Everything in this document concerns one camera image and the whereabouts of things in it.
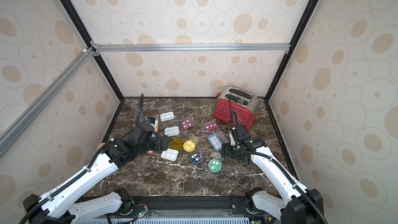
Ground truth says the white pillbox clear lid front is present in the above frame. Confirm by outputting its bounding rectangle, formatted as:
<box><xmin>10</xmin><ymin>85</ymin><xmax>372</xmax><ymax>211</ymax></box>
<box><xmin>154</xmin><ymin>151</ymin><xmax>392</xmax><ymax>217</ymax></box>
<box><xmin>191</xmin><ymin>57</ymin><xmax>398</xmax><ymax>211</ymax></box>
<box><xmin>163</xmin><ymin>117</ymin><xmax>180</xmax><ymax>137</ymax></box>

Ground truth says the purple pillbox left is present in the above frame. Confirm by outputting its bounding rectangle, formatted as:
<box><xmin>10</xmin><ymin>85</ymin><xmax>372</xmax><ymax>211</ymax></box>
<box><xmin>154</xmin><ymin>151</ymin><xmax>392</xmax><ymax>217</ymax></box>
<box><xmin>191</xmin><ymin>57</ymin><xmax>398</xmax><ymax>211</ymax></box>
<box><xmin>180</xmin><ymin>117</ymin><xmax>194</xmax><ymax>130</ymax></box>

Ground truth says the red and silver toaster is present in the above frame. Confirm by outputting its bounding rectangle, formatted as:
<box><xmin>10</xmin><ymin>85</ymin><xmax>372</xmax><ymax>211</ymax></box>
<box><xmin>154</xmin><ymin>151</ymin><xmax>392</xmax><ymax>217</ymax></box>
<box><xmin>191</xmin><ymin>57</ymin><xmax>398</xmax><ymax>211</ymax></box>
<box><xmin>212</xmin><ymin>86</ymin><xmax>259</xmax><ymax>130</ymax></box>

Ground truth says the white pillbox with amber lid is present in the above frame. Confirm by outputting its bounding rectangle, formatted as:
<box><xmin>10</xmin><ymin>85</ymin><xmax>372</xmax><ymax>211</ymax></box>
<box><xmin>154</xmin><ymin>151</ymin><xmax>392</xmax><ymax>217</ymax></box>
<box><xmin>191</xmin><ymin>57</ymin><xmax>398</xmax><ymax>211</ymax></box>
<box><xmin>161</xmin><ymin>139</ymin><xmax>184</xmax><ymax>161</ymax></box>

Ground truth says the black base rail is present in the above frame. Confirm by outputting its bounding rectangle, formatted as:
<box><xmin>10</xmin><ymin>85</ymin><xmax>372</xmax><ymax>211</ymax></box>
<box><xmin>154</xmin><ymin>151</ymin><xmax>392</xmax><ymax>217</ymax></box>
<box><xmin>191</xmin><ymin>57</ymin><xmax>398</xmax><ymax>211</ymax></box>
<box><xmin>74</xmin><ymin>195</ymin><xmax>280</xmax><ymax>222</ymax></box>

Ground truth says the aluminium frame crossbar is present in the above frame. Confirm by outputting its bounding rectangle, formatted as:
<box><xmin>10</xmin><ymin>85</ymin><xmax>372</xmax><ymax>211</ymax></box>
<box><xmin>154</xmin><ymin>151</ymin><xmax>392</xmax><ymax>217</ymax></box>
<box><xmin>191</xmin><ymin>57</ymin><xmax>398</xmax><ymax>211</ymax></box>
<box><xmin>91</xmin><ymin>43</ymin><xmax>290</xmax><ymax>54</ymax></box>

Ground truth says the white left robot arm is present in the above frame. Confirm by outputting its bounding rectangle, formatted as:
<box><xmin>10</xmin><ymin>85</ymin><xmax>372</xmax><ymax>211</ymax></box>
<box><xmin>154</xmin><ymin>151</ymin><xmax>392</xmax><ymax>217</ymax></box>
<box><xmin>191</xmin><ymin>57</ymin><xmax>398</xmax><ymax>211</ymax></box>
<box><xmin>20</xmin><ymin>94</ymin><xmax>170</xmax><ymax>224</ymax></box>

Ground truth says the aluminium frame side bar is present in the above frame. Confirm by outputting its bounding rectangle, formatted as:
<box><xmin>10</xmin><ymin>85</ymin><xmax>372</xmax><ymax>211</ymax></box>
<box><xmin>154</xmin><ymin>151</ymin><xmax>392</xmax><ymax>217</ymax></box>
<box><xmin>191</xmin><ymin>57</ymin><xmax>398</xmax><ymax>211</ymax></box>
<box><xmin>1</xmin><ymin>47</ymin><xmax>94</xmax><ymax>157</ymax></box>

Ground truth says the orange pillbox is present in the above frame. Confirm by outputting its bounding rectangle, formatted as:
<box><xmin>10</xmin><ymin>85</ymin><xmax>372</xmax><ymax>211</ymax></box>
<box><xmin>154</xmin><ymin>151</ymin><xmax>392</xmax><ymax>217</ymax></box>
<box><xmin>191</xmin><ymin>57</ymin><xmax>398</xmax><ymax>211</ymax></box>
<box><xmin>147</xmin><ymin>117</ymin><xmax>159</xmax><ymax>133</ymax></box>

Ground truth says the teal rectangular pillbox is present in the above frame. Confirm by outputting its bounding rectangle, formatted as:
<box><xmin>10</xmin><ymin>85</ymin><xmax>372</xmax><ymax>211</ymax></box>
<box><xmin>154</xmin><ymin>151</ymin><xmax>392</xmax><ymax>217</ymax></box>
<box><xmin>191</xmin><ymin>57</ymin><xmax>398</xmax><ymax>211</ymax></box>
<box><xmin>207</xmin><ymin>128</ymin><xmax>228</xmax><ymax>151</ymax></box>

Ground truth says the purple pillbox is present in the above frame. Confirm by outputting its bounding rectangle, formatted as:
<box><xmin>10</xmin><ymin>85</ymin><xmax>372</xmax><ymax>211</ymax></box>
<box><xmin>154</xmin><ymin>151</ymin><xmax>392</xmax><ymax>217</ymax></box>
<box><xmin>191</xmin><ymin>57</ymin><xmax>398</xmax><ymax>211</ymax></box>
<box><xmin>180</xmin><ymin>117</ymin><xmax>194</xmax><ymax>130</ymax></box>
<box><xmin>204</xmin><ymin>119</ymin><xmax>218</xmax><ymax>132</ymax></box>

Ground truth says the white pillbox clear lid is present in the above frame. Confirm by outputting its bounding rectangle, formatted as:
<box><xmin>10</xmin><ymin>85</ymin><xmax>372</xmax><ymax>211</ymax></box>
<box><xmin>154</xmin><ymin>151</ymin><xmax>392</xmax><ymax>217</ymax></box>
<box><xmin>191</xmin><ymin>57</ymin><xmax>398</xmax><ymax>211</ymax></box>
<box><xmin>163</xmin><ymin>117</ymin><xmax>180</xmax><ymax>137</ymax></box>
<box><xmin>159</xmin><ymin>105</ymin><xmax>175</xmax><ymax>122</ymax></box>

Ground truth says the dark blue round pillbox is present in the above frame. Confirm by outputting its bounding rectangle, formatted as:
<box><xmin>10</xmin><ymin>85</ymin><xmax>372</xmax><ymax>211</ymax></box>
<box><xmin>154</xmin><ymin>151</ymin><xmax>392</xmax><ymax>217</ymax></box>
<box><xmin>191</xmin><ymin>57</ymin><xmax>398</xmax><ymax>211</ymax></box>
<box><xmin>189</xmin><ymin>152</ymin><xmax>202</xmax><ymax>165</ymax></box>

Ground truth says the yellow round pillbox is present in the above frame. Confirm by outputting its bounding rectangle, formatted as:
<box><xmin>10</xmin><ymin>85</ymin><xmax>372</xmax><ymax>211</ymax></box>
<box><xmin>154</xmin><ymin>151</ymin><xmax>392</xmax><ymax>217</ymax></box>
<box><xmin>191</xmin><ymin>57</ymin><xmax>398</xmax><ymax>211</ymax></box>
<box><xmin>183</xmin><ymin>134</ymin><xmax>199</xmax><ymax>152</ymax></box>

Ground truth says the white pillbox clear lid rear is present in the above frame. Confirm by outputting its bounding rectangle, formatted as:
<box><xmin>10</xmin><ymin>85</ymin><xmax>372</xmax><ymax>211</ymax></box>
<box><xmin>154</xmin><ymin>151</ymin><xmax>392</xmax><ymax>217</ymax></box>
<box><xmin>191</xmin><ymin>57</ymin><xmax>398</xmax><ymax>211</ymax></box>
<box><xmin>159</xmin><ymin>105</ymin><xmax>175</xmax><ymax>122</ymax></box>

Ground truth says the green round pillbox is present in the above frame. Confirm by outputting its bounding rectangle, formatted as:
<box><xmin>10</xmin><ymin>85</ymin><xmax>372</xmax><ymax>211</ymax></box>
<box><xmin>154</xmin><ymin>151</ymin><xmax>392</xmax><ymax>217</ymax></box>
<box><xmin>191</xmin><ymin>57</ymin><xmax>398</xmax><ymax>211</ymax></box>
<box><xmin>208</xmin><ymin>152</ymin><xmax>223</xmax><ymax>173</ymax></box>

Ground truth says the purple pillbox right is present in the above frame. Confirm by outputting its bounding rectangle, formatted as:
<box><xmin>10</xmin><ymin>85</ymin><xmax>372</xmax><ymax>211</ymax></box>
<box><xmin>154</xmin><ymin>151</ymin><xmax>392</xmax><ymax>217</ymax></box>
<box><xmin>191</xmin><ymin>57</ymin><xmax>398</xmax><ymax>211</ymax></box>
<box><xmin>204</xmin><ymin>119</ymin><xmax>218</xmax><ymax>132</ymax></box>

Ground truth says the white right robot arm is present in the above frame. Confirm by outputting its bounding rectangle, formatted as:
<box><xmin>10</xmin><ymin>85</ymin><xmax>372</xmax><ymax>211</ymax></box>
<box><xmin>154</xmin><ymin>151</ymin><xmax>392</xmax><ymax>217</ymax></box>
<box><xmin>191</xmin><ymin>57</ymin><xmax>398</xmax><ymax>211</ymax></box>
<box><xmin>221</xmin><ymin>103</ymin><xmax>327</xmax><ymax>224</ymax></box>

